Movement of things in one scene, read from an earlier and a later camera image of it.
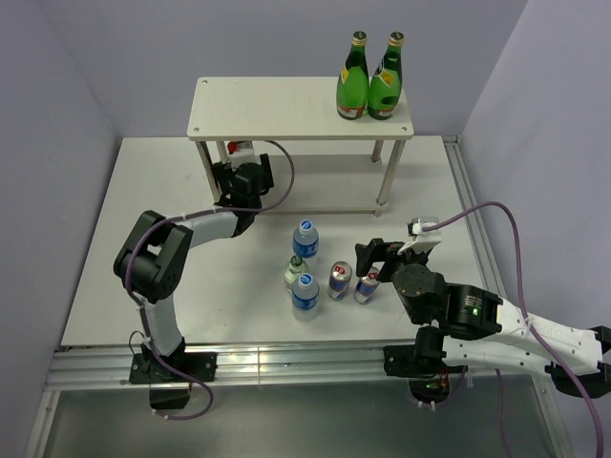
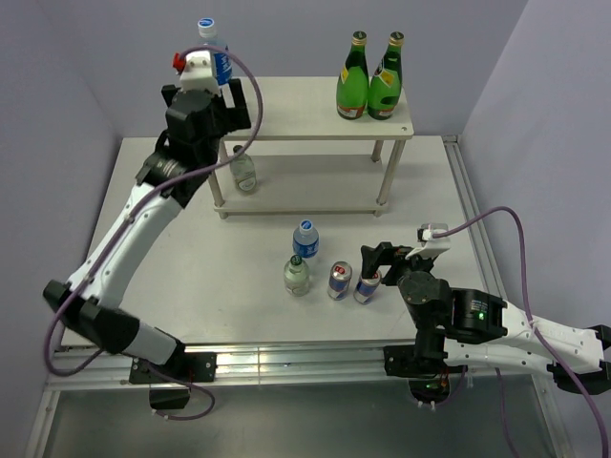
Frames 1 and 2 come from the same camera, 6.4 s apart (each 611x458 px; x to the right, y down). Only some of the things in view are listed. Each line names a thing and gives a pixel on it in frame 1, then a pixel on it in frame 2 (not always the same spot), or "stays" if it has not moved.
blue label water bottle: [305, 239] stays
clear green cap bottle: [292, 272] stays
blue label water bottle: [305, 297] → [222, 63]
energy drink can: [367, 286] stays
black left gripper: [223, 173] → [235, 118]
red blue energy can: [340, 277] stays
